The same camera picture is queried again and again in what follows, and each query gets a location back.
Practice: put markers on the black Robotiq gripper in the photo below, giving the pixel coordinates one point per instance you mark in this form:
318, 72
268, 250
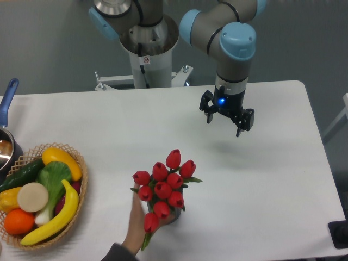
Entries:
229, 105

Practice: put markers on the red tulip bouquet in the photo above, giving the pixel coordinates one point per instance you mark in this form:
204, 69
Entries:
164, 178

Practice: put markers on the dark grey ribbed vase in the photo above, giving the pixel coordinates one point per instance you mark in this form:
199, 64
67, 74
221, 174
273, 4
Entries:
167, 209

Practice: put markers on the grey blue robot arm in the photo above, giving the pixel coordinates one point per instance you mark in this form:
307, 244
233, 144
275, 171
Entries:
223, 33

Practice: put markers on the grey sleeved forearm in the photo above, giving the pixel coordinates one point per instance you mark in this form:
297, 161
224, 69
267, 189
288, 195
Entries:
118, 252

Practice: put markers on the person's bare hand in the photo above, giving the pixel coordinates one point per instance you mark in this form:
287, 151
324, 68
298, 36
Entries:
136, 233

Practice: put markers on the black device at edge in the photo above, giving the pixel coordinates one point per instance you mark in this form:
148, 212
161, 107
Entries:
338, 232

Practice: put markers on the yellow banana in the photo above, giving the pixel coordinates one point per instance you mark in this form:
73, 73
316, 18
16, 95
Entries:
55, 225

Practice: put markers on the green bok choy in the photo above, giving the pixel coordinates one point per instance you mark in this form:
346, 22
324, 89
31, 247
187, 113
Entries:
50, 177

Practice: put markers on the woven wicker basket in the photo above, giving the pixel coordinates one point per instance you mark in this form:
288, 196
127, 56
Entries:
80, 186

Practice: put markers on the green cucumber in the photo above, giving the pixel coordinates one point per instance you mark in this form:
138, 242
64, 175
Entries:
24, 175

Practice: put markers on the beige round disc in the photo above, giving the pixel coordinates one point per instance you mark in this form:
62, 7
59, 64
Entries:
32, 197

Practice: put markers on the yellow bell pepper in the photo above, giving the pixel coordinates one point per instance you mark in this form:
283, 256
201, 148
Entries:
9, 199

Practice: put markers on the orange fruit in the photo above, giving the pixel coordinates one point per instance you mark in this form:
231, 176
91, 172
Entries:
18, 222

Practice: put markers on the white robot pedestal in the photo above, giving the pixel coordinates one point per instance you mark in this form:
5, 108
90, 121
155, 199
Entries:
150, 53

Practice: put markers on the white furniture frame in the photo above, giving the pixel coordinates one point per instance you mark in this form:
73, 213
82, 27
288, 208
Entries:
337, 123

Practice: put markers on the blue handled saucepan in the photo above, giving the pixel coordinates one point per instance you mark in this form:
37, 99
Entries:
10, 149

